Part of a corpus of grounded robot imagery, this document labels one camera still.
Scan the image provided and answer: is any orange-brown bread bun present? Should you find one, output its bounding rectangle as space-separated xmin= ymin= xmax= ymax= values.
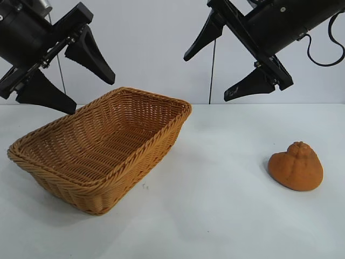
xmin=267 ymin=140 xmax=323 ymax=192

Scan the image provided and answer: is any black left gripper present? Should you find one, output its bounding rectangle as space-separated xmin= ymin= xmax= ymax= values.
xmin=0 ymin=2 xmax=116 ymax=115

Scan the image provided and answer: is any brown woven wicker basket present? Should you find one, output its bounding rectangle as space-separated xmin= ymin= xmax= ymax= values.
xmin=7 ymin=86 xmax=192 ymax=216

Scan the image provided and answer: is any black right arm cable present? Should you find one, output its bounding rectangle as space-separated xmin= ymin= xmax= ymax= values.
xmin=298 ymin=12 xmax=345 ymax=66

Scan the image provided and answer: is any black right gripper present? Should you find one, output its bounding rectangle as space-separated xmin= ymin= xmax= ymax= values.
xmin=183 ymin=0 xmax=294 ymax=103

